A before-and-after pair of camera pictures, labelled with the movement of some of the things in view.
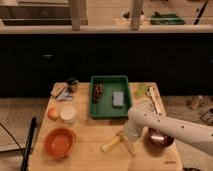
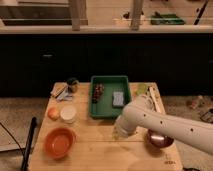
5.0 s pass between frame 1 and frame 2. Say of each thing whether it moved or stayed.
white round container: stayed
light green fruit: stayed
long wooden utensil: stayed
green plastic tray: stayed
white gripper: moved
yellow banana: moved
